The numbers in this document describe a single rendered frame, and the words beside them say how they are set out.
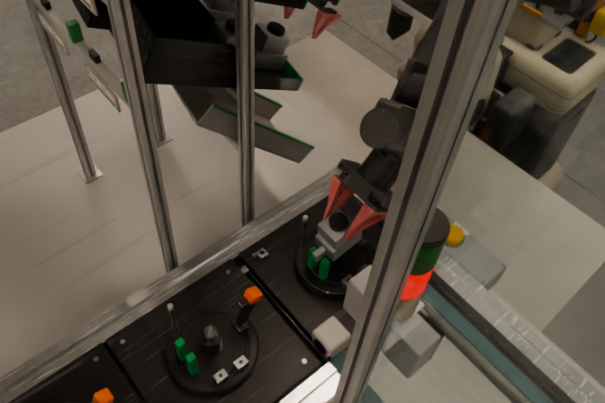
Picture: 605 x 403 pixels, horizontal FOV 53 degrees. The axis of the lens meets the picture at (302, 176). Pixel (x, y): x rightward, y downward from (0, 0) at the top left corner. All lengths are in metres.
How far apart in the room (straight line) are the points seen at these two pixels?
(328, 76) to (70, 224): 0.71
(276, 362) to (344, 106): 0.71
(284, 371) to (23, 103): 2.11
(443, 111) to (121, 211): 0.95
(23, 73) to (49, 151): 1.60
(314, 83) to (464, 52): 1.15
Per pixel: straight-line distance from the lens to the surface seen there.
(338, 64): 1.59
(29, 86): 2.94
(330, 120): 1.44
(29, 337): 1.18
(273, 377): 0.97
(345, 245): 0.97
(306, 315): 1.01
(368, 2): 3.35
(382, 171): 0.90
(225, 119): 0.98
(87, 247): 1.25
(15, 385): 1.05
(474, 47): 0.38
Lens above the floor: 1.88
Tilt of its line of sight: 51 degrees down
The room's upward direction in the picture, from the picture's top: 5 degrees clockwise
